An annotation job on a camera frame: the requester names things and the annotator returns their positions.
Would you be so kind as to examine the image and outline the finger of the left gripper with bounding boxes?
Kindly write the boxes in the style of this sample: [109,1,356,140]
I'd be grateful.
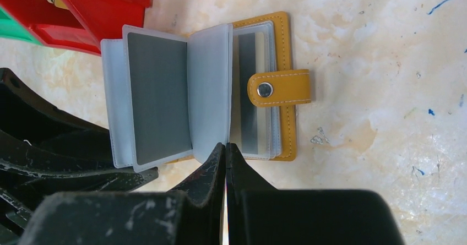
[1,68,112,162]
[1,130,159,233]

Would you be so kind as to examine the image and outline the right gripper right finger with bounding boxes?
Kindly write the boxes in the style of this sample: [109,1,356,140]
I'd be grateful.
[226,143,276,244]

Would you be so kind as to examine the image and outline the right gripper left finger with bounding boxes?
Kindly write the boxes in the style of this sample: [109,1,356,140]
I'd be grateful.
[168,143,226,244]

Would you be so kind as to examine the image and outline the green plastic bin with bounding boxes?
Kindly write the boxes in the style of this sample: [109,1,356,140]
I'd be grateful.
[1,8,42,45]

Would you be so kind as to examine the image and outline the yellow leather card holder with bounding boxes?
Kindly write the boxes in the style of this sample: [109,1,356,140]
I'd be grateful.
[100,12,311,172]

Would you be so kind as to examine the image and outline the red plastic bin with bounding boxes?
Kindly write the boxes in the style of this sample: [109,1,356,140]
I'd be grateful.
[1,0,152,56]

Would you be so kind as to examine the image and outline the beige magnetic stripe card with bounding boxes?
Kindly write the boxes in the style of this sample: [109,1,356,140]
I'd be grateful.
[230,32,265,158]

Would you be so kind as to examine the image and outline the grey card in sleeve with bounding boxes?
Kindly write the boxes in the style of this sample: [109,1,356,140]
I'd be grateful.
[127,32,192,169]

